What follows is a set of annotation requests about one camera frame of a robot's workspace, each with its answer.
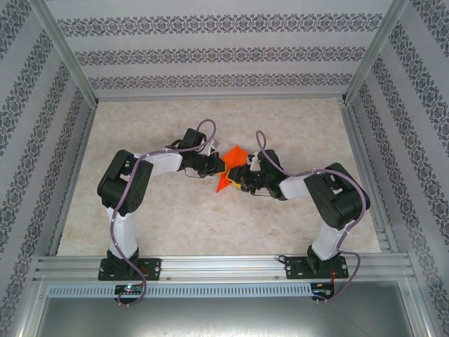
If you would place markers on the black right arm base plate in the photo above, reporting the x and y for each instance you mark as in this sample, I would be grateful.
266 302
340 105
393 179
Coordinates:
296 267

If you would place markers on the aluminium frame post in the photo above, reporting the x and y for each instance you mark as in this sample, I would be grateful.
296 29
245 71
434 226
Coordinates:
66 52
372 52

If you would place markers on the grey sheet metal panel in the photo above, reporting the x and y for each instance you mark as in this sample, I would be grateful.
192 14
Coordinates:
224 319

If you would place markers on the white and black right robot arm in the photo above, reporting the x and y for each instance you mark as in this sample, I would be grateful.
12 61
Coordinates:
343 200

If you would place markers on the orange paper sheet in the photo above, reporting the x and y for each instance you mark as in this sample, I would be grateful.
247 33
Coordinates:
236 156

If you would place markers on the aluminium mounting rail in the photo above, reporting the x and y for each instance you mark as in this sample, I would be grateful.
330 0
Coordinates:
224 267

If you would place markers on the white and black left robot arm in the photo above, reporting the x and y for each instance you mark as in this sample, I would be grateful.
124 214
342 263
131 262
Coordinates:
122 189

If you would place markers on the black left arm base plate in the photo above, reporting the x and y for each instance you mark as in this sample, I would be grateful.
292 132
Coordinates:
154 269

